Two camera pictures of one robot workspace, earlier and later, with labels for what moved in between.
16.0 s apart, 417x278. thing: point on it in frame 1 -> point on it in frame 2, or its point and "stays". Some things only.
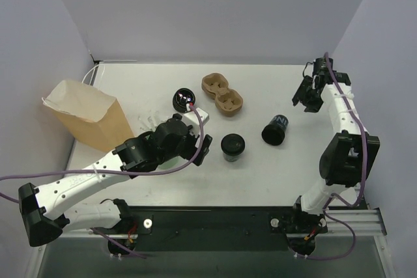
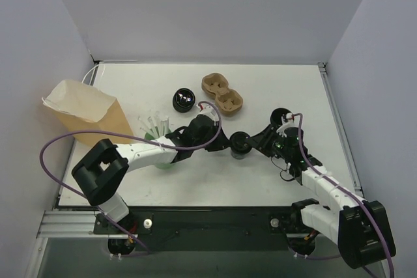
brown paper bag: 92,116 stays
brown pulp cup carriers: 228,101 stays
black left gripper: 202,150 -> 214,140
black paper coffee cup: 231,158 -> 240,152
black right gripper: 306,94 -> 261,140
